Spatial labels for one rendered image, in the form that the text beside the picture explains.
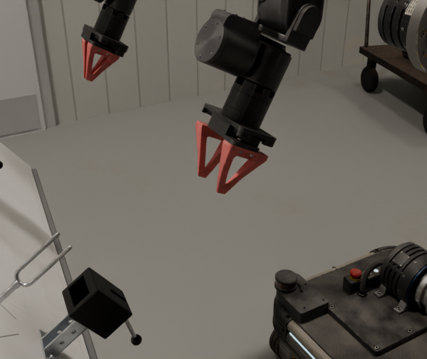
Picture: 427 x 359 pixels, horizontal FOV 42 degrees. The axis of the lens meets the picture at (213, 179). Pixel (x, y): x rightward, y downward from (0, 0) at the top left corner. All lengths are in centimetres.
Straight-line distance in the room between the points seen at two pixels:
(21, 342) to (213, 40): 41
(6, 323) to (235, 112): 38
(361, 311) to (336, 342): 14
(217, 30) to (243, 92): 9
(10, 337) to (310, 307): 119
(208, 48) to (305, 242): 184
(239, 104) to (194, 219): 187
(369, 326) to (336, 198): 118
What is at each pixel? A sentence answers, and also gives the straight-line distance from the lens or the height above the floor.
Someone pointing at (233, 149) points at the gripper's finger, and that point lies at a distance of 72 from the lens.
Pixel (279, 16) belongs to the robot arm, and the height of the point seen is 126.
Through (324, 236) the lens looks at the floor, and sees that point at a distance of 252.
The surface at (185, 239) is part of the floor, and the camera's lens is 246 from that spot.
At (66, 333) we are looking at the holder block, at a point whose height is 96.
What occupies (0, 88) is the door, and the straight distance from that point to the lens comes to 348.
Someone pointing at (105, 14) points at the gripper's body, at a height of 116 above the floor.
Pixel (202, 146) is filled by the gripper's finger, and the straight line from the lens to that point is 79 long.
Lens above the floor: 142
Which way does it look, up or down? 29 degrees down
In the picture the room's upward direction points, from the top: straight up
